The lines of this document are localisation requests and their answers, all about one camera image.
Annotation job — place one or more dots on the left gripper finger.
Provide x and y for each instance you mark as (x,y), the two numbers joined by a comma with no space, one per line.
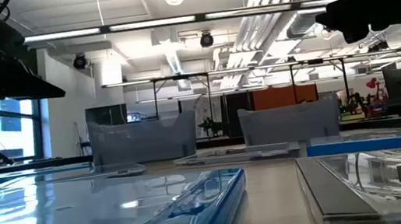
(23,83)

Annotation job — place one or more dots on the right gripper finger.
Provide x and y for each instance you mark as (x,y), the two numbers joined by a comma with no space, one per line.
(353,35)
(352,14)

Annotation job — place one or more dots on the black background robot arm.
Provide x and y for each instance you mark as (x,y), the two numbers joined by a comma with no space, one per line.
(210,126)
(353,106)

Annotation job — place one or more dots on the red desk lamp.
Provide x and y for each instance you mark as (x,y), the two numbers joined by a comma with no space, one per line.
(371,83)

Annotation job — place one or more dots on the black round ceiling spotlight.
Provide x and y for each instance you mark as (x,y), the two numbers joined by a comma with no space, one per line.
(79,61)
(206,39)

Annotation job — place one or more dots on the black background monitor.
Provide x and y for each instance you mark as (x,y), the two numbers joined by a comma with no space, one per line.
(397,84)

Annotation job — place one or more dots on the orange partition panel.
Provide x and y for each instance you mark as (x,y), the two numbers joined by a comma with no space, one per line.
(281,96)

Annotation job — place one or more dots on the black bar with light strips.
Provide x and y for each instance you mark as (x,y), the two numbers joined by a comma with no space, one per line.
(104,29)

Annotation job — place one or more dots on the translucent grey plastic bin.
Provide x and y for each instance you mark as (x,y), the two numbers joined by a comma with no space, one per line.
(142,143)
(288,123)

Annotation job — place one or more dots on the black background rig frame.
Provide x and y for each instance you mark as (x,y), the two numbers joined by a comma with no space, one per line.
(180,77)
(293,83)

